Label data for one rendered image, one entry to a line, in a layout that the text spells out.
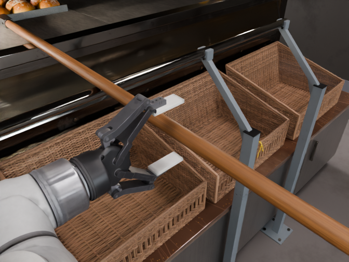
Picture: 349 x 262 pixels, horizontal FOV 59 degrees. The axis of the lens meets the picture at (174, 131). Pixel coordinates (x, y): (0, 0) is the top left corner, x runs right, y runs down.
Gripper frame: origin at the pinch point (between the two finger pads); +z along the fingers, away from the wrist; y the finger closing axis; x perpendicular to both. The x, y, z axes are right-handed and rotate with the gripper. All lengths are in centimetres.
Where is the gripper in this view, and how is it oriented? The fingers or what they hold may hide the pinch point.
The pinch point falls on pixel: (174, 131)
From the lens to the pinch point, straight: 59.2
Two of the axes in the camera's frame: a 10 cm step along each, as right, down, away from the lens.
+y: 0.0, 8.2, 5.8
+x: 6.7, 4.3, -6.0
